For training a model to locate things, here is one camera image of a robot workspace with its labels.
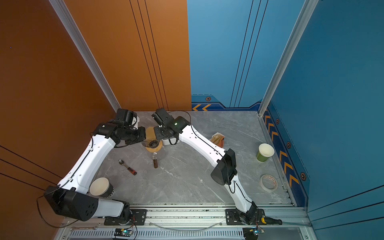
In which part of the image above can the aluminium corner post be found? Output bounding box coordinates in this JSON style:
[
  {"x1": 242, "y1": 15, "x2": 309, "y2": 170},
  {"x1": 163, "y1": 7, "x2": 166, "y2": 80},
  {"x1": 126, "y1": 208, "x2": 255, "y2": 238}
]
[
  {"x1": 258, "y1": 0, "x2": 319, "y2": 117},
  {"x1": 49, "y1": 0, "x2": 121, "y2": 112}
]

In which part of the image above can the clear glass dripper cone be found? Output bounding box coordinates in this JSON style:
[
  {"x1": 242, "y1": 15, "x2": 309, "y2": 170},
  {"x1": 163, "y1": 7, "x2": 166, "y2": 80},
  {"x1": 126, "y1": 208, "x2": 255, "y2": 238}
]
[{"x1": 142, "y1": 140, "x2": 160, "y2": 149}]

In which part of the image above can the left green circuit board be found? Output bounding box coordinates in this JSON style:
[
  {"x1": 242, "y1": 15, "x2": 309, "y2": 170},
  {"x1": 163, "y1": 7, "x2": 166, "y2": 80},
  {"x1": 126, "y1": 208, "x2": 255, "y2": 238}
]
[{"x1": 114, "y1": 228, "x2": 134, "y2": 238}]

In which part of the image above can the aluminium front rail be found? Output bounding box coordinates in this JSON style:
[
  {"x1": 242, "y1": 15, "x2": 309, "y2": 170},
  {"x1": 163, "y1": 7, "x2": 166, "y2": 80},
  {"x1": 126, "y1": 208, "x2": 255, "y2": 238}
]
[{"x1": 55, "y1": 204, "x2": 317, "y2": 240}]

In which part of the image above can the black paper cup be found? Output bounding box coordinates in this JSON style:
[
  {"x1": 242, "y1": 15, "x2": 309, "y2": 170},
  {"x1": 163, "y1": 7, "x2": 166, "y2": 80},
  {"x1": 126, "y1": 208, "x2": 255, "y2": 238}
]
[{"x1": 90, "y1": 178, "x2": 115, "y2": 198}]

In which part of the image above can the right green circuit board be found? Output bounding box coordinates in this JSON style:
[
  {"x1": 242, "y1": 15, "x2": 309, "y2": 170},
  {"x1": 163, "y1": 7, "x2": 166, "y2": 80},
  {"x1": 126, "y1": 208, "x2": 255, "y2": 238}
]
[{"x1": 243, "y1": 228, "x2": 265, "y2": 240}]

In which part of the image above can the black yellow screwdriver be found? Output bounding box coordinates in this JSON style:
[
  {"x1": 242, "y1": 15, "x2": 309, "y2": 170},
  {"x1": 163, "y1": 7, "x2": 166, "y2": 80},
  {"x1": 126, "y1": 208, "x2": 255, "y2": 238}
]
[{"x1": 261, "y1": 217, "x2": 283, "y2": 226}]

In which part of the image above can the brown paper coffee filter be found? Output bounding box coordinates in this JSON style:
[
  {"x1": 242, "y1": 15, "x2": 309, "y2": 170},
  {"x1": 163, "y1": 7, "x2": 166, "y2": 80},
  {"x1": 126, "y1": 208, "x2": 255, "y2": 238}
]
[{"x1": 145, "y1": 127, "x2": 157, "y2": 142}]

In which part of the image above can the aluminium corner post left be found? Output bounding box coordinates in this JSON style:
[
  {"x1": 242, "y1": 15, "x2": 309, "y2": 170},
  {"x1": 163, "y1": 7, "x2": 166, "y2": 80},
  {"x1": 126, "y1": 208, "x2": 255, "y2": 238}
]
[{"x1": 49, "y1": 0, "x2": 121, "y2": 112}]

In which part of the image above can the red handled ratchet wrench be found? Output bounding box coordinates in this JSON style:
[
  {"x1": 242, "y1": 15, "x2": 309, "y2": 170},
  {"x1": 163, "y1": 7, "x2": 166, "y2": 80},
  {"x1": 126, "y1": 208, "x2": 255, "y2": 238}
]
[{"x1": 119, "y1": 160, "x2": 137, "y2": 176}]

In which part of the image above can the green paper cup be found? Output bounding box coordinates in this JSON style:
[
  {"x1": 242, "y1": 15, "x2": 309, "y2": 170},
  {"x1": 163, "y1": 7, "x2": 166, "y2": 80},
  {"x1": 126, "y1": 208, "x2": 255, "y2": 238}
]
[{"x1": 257, "y1": 143, "x2": 275, "y2": 163}]

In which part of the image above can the green circuit board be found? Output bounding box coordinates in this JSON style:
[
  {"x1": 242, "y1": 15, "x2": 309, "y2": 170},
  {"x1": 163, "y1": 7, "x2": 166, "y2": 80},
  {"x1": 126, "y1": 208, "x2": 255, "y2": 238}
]
[
  {"x1": 243, "y1": 228, "x2": 265, "y2": 240},
  {"x1": 114, "y1": 228, "x2": 134, "y2": 238}
]

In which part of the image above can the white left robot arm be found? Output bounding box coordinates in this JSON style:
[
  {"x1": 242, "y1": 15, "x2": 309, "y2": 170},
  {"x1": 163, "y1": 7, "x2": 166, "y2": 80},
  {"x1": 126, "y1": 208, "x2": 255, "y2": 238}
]
[{"x1": 44, "y1": 111, "x2": 146, "y2": 223}]

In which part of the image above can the aluminium corner post right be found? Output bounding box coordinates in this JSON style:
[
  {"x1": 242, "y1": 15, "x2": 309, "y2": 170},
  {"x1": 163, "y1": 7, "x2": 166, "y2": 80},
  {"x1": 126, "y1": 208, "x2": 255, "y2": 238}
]
[{"x1": 258, "y1": 0, "x2": 319, "y2": 117}]

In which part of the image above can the white grey tissue box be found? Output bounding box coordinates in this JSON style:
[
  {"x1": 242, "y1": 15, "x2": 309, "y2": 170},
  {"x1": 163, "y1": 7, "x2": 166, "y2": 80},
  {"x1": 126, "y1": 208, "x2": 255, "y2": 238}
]
[{"x1": 162, "y1": 138, "x2": 179, "y2": 146}]

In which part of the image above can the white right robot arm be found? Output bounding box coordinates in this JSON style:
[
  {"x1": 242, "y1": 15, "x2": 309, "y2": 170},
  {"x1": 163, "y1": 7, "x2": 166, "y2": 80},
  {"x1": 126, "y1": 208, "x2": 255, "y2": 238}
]
[{"x1": 152, "y1": 112, "x2": 261, "y2": 225}]

